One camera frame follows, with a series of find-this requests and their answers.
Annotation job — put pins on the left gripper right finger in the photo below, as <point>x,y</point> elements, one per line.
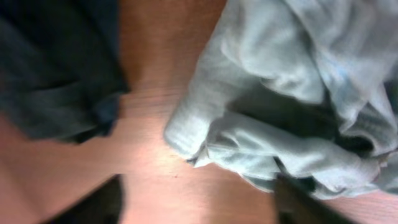
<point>295,206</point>

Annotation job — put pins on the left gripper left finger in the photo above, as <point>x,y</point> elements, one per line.
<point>102,206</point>

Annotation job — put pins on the light blue t-shirt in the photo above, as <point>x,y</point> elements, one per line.
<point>302,87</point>

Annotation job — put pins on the folded black garment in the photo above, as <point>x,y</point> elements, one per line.
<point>61,77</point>

